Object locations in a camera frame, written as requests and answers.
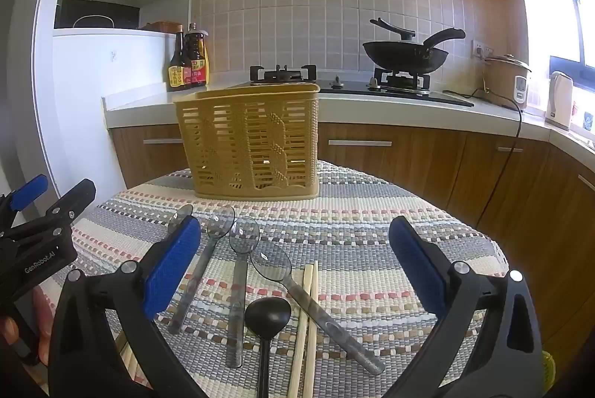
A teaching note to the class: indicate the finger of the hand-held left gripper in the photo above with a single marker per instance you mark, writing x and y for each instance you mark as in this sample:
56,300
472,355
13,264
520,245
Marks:
29,192
76,198

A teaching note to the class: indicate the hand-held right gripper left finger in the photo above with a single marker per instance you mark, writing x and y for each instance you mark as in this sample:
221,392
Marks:
172,268

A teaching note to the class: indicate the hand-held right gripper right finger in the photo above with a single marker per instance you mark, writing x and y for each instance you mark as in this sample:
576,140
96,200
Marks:
416,268

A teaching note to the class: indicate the clear plastic spoon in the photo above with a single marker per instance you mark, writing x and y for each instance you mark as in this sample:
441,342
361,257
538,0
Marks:
218,224
244,233
272,263
181,217

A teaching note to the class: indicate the black plastic spoon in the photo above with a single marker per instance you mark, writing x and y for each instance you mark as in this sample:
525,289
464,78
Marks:
267,316

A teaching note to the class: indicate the wooden chopstick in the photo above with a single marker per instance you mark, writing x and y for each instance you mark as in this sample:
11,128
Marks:
300,333
310,361

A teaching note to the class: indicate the tan plastic utensil basket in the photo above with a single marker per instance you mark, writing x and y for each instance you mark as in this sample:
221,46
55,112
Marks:
241,138

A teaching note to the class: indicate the person's left hand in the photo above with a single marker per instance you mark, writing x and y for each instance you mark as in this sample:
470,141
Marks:
42,314

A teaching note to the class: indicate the striped woven tablecloth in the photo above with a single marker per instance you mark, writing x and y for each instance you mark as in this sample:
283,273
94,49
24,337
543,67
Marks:
362,212

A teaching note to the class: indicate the white refrigerator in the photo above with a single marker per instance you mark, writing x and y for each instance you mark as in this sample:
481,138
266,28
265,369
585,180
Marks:
93,110

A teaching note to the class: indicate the slim dark sauce bottle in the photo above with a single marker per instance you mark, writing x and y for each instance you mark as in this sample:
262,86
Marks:
179,73

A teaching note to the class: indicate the white kitchen countertop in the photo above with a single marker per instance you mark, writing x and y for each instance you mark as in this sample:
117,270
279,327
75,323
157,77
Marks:
465,112

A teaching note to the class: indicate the green plastic basket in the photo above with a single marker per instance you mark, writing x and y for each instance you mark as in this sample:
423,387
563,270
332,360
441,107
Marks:
548,372

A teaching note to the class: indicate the wide dark sauce bottle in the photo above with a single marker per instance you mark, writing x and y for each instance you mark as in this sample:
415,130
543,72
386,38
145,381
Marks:
198,54

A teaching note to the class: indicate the black gas stove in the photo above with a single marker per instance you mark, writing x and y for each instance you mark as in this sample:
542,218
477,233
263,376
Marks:
353,87

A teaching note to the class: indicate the brown wicker tray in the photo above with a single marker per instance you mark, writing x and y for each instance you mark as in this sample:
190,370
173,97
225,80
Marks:
160,26

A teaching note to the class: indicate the dark microwave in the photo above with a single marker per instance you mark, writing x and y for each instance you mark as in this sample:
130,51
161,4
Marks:
93,8

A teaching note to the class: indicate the beige rice cooker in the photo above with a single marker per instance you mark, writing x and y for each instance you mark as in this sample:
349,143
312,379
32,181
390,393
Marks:
502,82

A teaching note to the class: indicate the black wok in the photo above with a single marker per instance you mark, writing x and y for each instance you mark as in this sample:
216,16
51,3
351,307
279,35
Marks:
404,54

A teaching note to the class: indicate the white electric kettle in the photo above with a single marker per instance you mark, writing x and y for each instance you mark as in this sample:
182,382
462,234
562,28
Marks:
558,100

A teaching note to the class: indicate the white wall outlet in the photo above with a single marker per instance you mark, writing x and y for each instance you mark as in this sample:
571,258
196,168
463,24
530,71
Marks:
481,49

